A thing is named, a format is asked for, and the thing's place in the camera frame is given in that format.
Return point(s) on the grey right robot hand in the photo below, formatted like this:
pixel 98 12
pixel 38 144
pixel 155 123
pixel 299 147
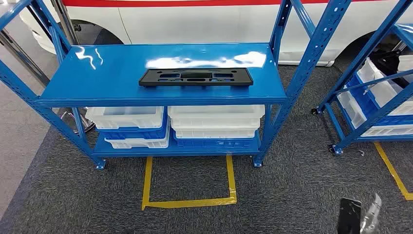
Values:
pixel 371 216

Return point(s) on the black plastic plate part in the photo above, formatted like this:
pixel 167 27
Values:
pixel 193 80

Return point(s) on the blue wheeled shelf rack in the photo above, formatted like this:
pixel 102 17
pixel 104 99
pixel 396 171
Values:
pixel 364 51

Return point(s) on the blue metal shelf rack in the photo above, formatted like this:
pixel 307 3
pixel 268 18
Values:
pixel 113 74

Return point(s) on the white car red stripe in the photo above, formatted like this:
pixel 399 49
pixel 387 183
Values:
pixel 193 25

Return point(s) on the chrome wheeled base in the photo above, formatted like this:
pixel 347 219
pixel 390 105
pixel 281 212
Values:
pixel 84 124

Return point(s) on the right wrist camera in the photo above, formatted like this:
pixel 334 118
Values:
pixel 349 216

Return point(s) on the black frame part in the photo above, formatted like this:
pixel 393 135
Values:
pixel 387 61

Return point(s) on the chrome post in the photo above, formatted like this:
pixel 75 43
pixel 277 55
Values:
pixel 66 22

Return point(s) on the dark metal rail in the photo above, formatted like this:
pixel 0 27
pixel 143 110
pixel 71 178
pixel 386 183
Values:
pixel 22 56

